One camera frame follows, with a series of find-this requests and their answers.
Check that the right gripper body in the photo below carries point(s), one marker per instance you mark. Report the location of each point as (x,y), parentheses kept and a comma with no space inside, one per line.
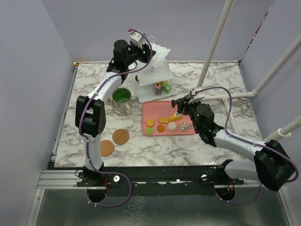
(189,108)

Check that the wooden coaster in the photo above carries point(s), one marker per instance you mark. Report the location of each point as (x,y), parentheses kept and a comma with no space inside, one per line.
(120,136)
(107,148)

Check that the yellow cheese wedge cake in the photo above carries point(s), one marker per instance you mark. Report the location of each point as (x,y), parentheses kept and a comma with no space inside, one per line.
(176,116)

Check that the aluminium mounting rail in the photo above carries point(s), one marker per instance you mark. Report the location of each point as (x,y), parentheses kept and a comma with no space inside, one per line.
(114,176)

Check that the orange round cookie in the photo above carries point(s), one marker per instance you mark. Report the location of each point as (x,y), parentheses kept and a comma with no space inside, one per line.
(150,122)

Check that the wooden coaster lower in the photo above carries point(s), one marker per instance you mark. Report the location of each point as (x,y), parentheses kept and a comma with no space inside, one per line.
(107,148)

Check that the square yellow biscuit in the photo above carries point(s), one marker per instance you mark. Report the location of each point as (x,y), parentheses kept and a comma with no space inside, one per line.
(163,120)

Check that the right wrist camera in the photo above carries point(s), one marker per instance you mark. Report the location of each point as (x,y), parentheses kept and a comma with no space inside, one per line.
(197,95)

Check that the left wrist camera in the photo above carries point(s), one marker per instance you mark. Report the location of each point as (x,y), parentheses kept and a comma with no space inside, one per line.
(137,40)

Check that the green macaron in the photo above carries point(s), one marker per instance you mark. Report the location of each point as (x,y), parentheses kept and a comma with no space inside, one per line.
(149,130)

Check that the sprinkled white cake slice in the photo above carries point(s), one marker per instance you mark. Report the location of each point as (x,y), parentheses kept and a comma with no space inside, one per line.
(185,126)

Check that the dark strawberry cake slice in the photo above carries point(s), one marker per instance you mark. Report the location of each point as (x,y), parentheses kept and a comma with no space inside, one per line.
(158,90)

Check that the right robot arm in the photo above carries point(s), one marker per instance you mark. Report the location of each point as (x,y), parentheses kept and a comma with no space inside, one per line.
(268,162)

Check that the green cake piece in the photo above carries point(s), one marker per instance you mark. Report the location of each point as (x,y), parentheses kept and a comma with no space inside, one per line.
(166,87)

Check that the white three-tier cake stand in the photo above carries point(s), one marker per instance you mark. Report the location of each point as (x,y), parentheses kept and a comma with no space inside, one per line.
(157,72)

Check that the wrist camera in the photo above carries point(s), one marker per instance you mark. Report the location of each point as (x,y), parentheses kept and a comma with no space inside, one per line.
(137,40)
(197,95)

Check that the wooden coaster upper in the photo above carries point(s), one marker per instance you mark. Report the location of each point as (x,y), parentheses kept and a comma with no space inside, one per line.
(120,136)

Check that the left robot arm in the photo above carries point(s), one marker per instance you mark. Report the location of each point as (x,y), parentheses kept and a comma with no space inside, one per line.
(90,115)

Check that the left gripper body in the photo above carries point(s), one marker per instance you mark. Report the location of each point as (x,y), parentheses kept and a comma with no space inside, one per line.
(136,53)

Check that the green-inside ceramic mug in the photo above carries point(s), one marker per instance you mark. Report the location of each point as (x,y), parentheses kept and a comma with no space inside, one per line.
(122,100)

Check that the white round cake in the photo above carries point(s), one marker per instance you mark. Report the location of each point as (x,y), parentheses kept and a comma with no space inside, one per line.
(172,127)

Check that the pink serving tray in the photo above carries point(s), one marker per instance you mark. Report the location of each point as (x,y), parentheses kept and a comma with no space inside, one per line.
(155,109)

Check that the brown round cookie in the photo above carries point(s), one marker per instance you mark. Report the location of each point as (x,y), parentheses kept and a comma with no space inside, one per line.
(160,128)

